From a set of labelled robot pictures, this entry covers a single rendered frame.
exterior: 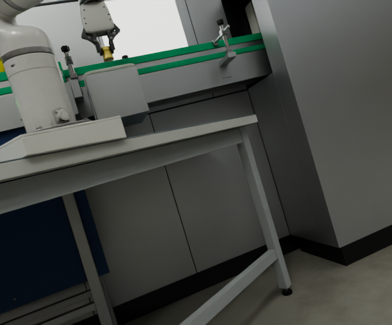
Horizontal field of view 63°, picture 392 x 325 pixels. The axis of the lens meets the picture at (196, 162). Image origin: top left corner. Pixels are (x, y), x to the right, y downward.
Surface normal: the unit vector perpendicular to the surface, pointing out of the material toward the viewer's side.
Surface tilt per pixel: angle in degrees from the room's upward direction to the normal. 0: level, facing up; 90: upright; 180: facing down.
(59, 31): 90
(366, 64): 90
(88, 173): 90
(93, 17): 93
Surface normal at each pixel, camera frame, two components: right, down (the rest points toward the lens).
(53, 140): 0.70, -0.20
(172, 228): 0.28, -0.07
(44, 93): 0.47, -0.04
